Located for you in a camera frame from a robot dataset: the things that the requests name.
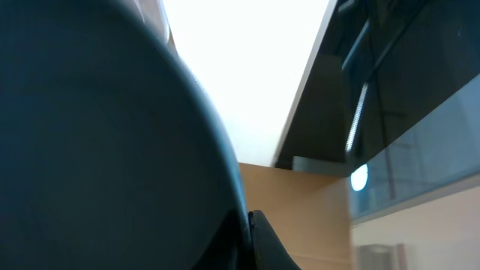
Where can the large dark blue plate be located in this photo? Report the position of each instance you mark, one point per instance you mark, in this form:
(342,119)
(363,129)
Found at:
(112,156)

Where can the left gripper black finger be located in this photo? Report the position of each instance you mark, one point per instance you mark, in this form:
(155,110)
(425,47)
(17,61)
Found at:
(269,253)

